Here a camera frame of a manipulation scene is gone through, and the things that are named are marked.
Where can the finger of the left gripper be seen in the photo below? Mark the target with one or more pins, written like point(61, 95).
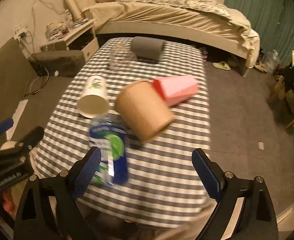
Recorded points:
point(6, 125)

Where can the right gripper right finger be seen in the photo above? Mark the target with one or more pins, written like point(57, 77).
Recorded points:
point(257, 219)

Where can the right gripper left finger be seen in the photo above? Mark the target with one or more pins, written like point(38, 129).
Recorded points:
point(35, 219)

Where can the blue lime plastic bottle cup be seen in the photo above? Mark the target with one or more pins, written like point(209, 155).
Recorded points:
point(108, 133)

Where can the white paper cup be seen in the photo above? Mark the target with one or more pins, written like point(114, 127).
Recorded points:
point(94, 99)

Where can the brown kraft paper cup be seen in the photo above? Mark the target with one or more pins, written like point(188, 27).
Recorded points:
point(143, 110)

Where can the clear glass cup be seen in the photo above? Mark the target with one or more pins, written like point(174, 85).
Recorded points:
point(121, 57)

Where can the pink faceted cup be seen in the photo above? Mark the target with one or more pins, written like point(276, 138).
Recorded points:
point(175, 89)

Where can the grey cylindrical cup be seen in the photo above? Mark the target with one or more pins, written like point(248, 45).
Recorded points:
point(147, 47)

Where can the white paper scrap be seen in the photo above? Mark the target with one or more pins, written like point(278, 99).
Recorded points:
point(261, 145)

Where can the white bedside table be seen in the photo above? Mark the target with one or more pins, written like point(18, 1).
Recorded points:
point(80, 38)

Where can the plastic water bottle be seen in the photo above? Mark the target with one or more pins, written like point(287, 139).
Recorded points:
point(69, 19)

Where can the large clear water jug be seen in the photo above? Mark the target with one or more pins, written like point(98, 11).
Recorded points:
point(271, 61)

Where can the light green slipper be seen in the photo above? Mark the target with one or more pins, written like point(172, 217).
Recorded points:
point(221, 65)

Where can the sneaker under bed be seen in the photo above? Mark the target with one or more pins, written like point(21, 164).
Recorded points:
point(204, 53)

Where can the bed with beige sheet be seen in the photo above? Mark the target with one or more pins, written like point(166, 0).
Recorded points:
point(235, 36)

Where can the teal curtain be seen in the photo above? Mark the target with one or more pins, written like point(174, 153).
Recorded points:
point(273, 20)

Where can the white wall power strip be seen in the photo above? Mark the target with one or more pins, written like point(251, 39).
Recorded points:
point(19, 32)

